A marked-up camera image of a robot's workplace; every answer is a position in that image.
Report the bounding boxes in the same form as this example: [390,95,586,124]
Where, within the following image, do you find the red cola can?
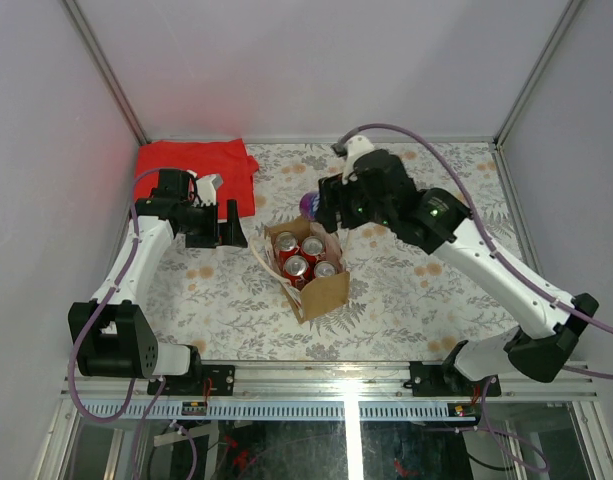
[313,260,338,278]
[273,231,300,268]
[300,236,326,266]
[282,255,312,290]

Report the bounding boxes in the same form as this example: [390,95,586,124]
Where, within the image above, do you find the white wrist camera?
[332,135,375,184]
[187,170,223,207]

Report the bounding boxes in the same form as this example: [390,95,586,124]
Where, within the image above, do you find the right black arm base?
[403,361,488,398]

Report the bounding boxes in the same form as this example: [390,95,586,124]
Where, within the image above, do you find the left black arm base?
[162,364,236,398]

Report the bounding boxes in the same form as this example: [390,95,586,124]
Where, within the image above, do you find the aluminium front rail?
[60,359,600,401]

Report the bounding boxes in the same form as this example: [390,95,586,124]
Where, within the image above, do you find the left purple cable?
[68,168,200,480]

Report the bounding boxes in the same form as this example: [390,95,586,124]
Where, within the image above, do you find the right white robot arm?
[311,148,598,395]

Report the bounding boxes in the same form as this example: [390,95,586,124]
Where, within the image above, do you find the purple cable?
[68,168,200,480]
[331,123,613,474]

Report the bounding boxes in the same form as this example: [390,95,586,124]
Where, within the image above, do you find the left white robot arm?
[68,168,248,395]

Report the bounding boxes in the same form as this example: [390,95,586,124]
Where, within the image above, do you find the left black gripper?
[180,199,248,249]

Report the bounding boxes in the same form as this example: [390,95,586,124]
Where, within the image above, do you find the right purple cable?
[331,123,613,474]

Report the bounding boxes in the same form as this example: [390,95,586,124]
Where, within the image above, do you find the white slotted cable duct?
[78,399,475,421]

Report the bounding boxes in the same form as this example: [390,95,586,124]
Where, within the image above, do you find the red cola can front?
[282,255,312,290]

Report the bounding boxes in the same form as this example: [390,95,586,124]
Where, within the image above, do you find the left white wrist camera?
[187,170,223,207]

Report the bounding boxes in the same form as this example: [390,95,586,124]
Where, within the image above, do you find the purple soda can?
[299,191,320,222]

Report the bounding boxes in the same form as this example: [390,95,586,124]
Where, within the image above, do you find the floral patterned table mat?
[142,143,522,361]

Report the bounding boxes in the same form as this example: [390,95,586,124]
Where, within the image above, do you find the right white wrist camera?
[332,135,375,184]

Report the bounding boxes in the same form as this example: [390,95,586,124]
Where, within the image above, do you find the red folded cloth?
[135,139,259,220]

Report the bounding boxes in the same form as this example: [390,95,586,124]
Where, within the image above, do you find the watermelon canvas tote bag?
[249,217,350,324]

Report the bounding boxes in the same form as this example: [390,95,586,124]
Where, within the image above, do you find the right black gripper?
[315,170,394,233]

